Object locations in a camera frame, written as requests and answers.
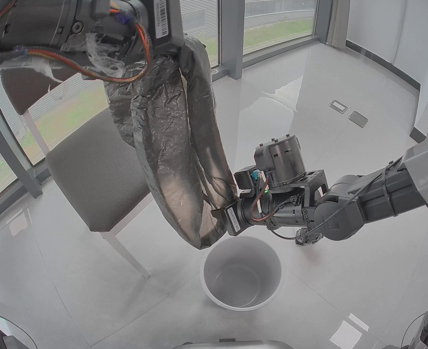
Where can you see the grey chair with white legs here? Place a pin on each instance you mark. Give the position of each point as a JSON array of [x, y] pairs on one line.
[[90, 180]]

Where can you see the white curtain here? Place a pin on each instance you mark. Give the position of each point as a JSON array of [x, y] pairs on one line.
[[339, 13]]

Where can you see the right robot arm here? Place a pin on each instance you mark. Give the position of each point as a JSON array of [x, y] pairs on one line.
[[345, 209]]

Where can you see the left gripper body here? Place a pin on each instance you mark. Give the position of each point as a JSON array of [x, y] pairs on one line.
[[36, 16]]

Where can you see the crumpled black plastic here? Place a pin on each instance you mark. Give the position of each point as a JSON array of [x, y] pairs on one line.
[[308, 237]]

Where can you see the white trash bin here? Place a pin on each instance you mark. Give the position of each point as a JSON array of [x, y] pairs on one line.
[[235, 264]]

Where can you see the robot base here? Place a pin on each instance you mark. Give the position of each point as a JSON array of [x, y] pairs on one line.
[[235, 345]]

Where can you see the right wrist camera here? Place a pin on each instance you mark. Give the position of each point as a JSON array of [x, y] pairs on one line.
[[243, 176]]

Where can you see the black plastic bag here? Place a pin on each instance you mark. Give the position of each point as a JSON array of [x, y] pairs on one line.
[[170, 151]]

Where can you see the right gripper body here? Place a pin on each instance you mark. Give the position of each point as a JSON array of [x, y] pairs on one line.
[[246, 213]]

